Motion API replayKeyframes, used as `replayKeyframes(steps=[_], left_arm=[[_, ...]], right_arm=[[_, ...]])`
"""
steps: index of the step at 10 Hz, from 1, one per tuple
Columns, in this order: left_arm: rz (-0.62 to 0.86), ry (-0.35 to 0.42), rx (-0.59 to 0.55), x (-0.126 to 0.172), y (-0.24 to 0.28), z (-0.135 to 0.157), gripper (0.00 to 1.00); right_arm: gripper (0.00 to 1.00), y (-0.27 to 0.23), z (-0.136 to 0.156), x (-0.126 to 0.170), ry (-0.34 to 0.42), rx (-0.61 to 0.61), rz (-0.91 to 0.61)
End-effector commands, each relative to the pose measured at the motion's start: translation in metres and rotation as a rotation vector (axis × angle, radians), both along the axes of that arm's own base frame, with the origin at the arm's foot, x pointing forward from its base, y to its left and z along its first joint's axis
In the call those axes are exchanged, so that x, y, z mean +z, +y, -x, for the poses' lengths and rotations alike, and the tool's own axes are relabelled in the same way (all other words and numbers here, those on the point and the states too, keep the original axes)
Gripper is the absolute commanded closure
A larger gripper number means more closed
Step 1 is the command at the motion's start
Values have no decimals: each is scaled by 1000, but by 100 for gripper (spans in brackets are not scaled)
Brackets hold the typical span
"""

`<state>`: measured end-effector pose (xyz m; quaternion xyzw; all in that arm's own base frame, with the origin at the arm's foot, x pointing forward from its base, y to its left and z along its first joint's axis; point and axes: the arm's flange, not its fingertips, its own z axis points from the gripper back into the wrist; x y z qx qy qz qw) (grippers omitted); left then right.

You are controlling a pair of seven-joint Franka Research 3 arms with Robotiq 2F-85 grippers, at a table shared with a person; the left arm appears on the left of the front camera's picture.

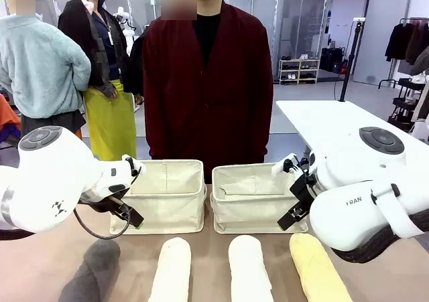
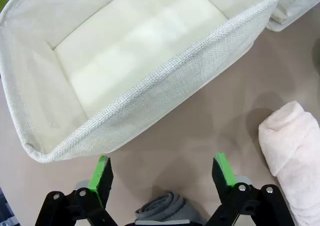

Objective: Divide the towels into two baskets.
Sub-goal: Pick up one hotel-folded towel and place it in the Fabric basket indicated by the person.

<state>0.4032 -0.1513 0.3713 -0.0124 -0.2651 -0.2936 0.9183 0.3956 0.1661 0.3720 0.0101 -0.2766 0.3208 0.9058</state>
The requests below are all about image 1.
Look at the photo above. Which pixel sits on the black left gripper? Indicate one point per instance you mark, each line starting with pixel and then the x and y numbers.
pixel 100 204

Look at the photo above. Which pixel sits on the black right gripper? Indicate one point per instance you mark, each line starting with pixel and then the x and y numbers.
pixel 303 191

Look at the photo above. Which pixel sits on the yellow towel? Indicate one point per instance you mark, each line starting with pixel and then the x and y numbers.
pixel 315 272

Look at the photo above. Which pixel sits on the white towel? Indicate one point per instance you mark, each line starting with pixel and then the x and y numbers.
pixel 249 272

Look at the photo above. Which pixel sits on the cream towel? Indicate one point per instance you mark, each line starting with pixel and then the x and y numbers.
pixel 171 272

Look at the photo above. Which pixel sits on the grey towel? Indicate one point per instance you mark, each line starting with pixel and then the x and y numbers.
pixel 90 272

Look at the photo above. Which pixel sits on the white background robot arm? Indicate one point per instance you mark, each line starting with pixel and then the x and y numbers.
pixel 122 19

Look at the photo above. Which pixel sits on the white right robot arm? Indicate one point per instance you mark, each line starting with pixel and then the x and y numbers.
pixel 355 195

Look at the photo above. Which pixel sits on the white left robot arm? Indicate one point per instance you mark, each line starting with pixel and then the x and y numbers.
pixel 50 174

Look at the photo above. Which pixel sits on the beige fabric basket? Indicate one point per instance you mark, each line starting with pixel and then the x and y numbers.
pixel 167 205
pixel 248 208

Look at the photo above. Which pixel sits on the white table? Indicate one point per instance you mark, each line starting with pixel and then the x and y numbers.
pixel 328 124

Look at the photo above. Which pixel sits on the person in maroon cardigan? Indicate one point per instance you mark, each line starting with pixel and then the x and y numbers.
pixel 207 97

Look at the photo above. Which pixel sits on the wooden shoe rack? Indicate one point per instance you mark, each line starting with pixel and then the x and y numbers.
pixel 299 71

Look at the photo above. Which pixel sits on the mannequin in black coat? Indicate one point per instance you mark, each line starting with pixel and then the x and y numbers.
pixel 134 64

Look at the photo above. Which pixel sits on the orange garment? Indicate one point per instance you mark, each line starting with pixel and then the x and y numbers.
pixel 8 114

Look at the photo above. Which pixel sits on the black trolley cart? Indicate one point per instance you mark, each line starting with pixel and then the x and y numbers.
pixel 405 104

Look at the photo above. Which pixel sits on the black metal clothes rack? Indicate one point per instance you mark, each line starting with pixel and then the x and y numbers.
pixel 385 79

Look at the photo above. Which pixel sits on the olive hanging garment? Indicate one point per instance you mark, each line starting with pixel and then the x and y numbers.
pixel 421 62

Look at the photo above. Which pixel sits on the black hanging coat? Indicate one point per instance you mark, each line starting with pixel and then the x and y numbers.
pixel 399 42

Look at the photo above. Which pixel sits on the dark brown hanging coat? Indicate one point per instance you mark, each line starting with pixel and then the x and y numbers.
pixel 419 44

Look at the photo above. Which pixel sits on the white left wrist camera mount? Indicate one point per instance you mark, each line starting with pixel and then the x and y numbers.
pixel 135 168

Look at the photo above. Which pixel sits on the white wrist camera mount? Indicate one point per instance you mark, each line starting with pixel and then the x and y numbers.
pixel 135 168
pixel 279 167

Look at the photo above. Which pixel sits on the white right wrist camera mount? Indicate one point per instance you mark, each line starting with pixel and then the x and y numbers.
pixel 279 167

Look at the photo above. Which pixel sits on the black camera stand pole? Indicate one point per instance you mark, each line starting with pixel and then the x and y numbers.
pixel 349 64

